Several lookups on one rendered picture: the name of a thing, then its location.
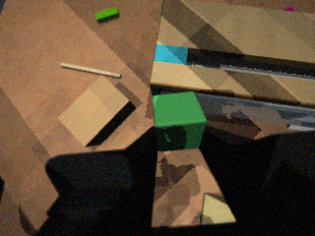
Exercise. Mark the pale yellow thin rod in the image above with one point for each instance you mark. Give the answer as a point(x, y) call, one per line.
point(91, 70)

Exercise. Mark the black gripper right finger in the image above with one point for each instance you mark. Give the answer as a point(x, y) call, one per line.
point(246, 169)

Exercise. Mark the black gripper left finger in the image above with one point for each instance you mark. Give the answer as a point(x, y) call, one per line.
point(133, 168)

